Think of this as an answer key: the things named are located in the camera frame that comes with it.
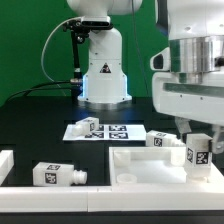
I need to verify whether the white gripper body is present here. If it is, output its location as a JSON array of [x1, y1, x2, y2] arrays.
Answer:
[[152, 71, 224, 126]]

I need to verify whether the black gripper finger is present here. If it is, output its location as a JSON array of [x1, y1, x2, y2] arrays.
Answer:
[[212, 125, 224, 154], [175, 117, 192, 142]]

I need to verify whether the white square tabletop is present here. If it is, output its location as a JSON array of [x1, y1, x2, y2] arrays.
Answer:
[[109, 147, 224, 185]]

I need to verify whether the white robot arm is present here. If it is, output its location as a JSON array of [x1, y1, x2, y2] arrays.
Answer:
[[67, 0, 224, 154]]

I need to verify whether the white U-shaped obstacle fence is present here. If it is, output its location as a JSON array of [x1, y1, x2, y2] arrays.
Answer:
[[0, 148, 224, 213]]

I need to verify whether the white marker sheet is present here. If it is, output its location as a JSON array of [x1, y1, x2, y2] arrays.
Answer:
[[63, 124, 146, 141]]

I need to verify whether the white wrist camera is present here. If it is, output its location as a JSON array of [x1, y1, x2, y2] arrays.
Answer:
[[150, 47, 171, 71]]

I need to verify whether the black cable on table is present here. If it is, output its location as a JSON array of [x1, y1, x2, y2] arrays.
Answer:
[[7, 79, 83, 102]]

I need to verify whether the grey cable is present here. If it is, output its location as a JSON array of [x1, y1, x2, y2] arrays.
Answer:
[[40, 16, 83, 97]]

